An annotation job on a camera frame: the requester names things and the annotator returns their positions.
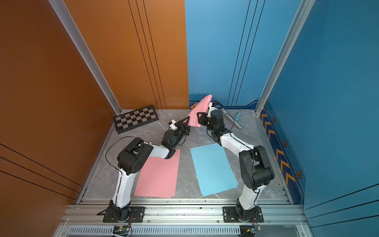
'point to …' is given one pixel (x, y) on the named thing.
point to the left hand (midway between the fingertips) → (191, 115)
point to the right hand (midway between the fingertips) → (198, 113)
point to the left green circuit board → (121, 230)
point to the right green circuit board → (247, 231)
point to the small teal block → (238, 116)
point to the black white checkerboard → (133, 119)
